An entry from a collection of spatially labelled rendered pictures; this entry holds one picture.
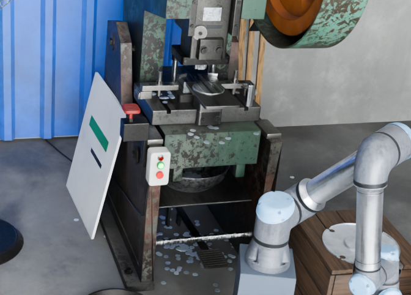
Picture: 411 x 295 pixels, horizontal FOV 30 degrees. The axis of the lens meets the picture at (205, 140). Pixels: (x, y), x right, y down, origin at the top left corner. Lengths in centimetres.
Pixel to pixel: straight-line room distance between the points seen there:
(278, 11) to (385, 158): 116
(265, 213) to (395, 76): 269
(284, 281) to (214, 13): 105
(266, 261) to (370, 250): 36
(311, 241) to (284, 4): 97
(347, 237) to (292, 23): 85
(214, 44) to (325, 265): 92
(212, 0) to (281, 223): 94
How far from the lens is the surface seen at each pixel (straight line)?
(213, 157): 298
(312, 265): 291
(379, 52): 485
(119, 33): 327
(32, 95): 419
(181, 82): 306
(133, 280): 313
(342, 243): 292
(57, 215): 359
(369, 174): 219
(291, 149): 445
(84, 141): 364
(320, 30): 286
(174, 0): 282
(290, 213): 243
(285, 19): 310
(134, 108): 279
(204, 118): 296
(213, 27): 295
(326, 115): 484
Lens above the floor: 184
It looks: 25 degrees down
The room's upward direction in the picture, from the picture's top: 6 degrees clockwise
